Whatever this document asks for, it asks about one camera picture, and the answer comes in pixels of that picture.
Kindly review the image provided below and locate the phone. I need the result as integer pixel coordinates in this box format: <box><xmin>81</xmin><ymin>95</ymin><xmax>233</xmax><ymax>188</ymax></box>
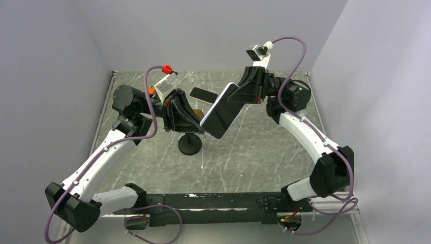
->
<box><xmin>189</xmin><ymin>87</ymin><xmax>218</xmax><ymax>104</ymax></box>
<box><xmin>200</xmin><ymin>82</ymin><xmax>245</xmax><ymax>139</ymax></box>

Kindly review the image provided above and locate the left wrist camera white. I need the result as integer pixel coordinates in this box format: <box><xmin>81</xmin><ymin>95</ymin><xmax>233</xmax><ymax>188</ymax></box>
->
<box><xmin>153</xmin><ymin>65</ymin><xmax>180</xmax><ymax>102</ymax></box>

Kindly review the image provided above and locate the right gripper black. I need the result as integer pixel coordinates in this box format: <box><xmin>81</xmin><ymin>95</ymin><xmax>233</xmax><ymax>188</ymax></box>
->
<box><xmin>224</xmin><ymin>67</ymin><xmax>292</xmax><ymax>105</ymax></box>

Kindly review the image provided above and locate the orange blue toy car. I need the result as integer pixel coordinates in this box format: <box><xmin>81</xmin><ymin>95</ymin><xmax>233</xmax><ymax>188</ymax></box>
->
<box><xmin>148</xmin><ymin>87</ymin><xmax>157</xmax><ymax>96</ymax></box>

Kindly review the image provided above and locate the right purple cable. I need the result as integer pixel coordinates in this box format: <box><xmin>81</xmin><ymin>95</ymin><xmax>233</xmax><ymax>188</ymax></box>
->
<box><xmin>272</xmin><ymin>36</ymin><xmax>358</xmax><ymax>236</ymax></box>

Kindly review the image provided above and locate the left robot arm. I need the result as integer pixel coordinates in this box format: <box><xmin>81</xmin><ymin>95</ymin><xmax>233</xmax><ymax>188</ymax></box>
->
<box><xmin>45</xmin><ymin>85</ymin><xmax>203</xmax><ymax>232</ymax></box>

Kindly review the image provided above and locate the gold microphone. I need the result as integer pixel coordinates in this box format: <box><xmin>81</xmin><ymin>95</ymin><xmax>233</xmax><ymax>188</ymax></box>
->
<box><xmin>193</xmin><ymin>109</ymin><xmax>204</xmax><ymax>119</ymax></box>

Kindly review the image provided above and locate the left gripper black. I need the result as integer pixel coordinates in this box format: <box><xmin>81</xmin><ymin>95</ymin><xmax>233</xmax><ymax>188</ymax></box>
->
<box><xmin>140</xmin><ymin>88</ymin><xmax>207</xmax><ymax>134</ymax></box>

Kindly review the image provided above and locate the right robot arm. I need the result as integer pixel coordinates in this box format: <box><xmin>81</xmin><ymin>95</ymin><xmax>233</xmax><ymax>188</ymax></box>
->
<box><xmin>227</xmin><ymin>66</ymin><xmax>354</xmax><ymax>211</ymax></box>

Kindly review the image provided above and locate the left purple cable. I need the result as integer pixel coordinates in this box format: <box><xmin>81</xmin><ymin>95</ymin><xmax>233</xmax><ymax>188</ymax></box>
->
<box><xmin>44</xmin><ymin>66</ymin><xmax>166</xmax><ymax>244</ymax></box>

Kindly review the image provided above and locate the black base beam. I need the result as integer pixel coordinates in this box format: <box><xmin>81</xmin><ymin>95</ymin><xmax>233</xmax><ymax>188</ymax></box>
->
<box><xmin>114</xmin><ymin>192</ymin><xmax>311</xmax><ymax>227</ymax></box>

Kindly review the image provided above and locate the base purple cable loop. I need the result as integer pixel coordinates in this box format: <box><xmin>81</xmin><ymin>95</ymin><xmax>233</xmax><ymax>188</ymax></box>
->
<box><xmin>124</xmin><ymin>202</ymin><xmax>183</xmax><ymax>244</ymax></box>

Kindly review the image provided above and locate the black microphone stand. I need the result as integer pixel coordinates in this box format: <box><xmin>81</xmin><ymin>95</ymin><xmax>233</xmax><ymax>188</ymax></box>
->
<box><xmin>178</xmin><ymin>133</ymin><xmax>202</xmax><ymax>156</ymax></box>

